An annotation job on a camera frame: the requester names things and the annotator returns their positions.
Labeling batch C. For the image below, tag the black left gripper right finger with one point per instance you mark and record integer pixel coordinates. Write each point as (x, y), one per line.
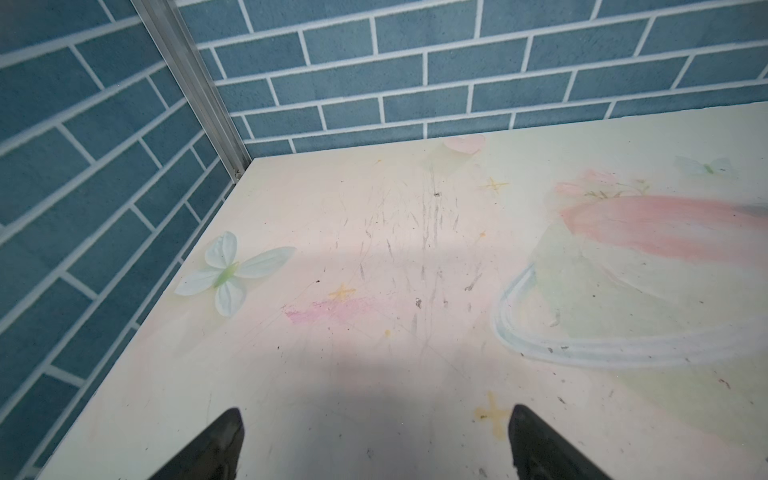
(540, 452)

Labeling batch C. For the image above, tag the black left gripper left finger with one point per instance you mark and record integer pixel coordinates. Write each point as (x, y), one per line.
(212, 455)

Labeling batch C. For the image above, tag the aluminium corner post left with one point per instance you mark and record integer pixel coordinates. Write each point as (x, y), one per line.
(171, 36)

